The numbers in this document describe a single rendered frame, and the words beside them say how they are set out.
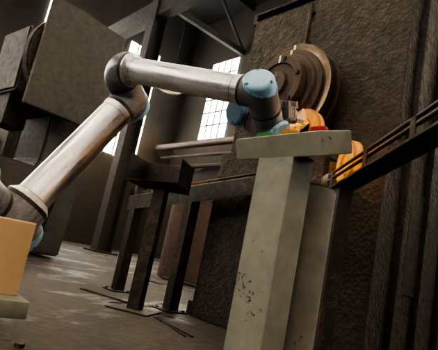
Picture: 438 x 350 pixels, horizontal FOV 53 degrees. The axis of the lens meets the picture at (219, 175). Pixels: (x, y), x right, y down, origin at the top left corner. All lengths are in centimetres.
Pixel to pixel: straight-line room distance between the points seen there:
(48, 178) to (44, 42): 289
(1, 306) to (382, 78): 162
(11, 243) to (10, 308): 16
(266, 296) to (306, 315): 18
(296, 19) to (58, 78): 243
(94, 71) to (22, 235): 339
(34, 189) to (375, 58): 147
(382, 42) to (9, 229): 164
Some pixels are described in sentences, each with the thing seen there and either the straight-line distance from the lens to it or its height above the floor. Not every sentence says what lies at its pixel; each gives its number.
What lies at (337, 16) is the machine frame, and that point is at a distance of 234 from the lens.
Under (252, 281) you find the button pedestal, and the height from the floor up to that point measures 27.
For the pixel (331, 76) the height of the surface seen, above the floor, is 115.
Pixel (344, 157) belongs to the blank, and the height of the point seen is 73.
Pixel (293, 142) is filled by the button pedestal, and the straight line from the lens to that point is 91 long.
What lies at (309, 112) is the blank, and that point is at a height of 88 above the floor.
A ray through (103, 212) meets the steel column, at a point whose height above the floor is 74.
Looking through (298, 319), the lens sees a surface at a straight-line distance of 104.
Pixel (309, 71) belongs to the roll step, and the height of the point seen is 117.
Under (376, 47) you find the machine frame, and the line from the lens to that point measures 211.
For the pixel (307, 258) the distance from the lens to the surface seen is 104.
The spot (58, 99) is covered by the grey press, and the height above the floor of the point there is 140.
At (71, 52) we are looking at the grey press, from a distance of 438.
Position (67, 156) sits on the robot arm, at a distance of 148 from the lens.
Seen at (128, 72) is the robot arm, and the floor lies 83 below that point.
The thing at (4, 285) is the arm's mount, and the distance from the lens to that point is 120.
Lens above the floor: 30
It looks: 11 degrees up
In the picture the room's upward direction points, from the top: 12 degrees clockwise
